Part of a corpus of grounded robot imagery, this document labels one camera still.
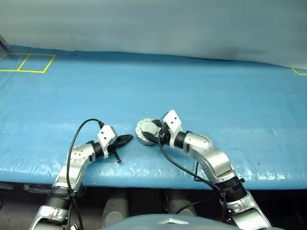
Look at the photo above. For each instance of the silver motor housing copper windings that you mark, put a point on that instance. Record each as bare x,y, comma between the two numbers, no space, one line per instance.
138,130

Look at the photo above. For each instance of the white foam backdrop sheet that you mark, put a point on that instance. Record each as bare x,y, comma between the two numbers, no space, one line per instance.
153,24

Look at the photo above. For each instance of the dark metal post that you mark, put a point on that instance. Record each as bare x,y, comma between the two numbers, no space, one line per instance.
3,43

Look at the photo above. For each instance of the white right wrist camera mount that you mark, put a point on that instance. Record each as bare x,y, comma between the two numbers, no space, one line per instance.
172,122

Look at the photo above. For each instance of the blue plastic table cover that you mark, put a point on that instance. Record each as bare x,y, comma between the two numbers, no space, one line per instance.
216,95

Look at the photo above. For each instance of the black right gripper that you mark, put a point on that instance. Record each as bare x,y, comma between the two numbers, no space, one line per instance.
165,136

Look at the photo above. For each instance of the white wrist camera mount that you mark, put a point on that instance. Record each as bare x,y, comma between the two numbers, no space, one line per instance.
172,122
106,135

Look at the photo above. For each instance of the grey robot torso with emblem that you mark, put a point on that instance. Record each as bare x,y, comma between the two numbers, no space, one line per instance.
168,222

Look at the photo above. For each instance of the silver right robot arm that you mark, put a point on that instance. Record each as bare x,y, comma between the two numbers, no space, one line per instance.
211,158

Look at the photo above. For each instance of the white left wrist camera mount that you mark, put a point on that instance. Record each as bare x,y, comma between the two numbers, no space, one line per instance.
106,135

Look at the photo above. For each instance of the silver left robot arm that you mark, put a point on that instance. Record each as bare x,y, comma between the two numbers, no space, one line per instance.
76,155

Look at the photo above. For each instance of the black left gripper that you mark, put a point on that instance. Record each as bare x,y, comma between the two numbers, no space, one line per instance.
116,154

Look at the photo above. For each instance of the dark grey rounded shape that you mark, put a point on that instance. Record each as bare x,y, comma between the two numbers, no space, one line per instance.
116,208
182,203

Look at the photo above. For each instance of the dark crumpled plastic piece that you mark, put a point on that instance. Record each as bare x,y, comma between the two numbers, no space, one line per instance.
36,188

